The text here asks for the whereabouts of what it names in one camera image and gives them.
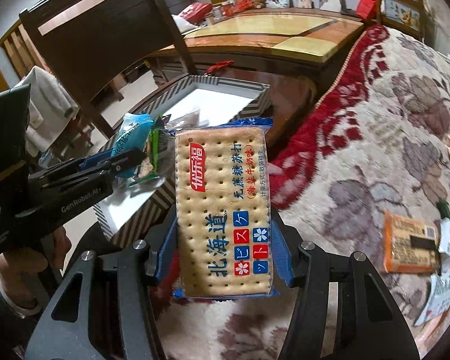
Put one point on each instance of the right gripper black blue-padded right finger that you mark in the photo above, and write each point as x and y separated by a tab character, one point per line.
369	322

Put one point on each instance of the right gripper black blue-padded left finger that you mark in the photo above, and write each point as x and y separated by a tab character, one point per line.
102	309

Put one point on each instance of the light blue snack packet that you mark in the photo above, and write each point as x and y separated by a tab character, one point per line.
132	135

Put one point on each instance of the blue cracker pack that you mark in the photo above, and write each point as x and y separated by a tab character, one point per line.
223	207

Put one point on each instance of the clear round cookie packet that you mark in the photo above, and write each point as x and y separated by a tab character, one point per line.
158	152

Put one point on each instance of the left hand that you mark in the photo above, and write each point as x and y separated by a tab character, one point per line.
15	265

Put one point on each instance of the orange snack box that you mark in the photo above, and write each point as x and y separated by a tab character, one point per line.
410	246

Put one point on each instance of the white grey snack packet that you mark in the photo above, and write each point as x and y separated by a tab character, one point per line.
438	300

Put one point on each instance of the white small snack packet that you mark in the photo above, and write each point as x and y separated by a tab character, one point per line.
444	245

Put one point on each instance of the dark wooden chair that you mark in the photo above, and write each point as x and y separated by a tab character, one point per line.
88	51

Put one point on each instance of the chevron pattern storage box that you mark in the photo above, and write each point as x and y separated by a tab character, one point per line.
195	101

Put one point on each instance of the dark wooden bench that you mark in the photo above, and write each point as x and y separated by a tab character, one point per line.
291	98

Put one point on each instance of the red gift box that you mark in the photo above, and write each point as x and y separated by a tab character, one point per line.
196	12

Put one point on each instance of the wooden tea table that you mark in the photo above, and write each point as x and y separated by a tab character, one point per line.
294	42

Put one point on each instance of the framed picture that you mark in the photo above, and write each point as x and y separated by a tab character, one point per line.
404	15

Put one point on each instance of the red paper bag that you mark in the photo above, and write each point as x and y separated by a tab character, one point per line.
366	9

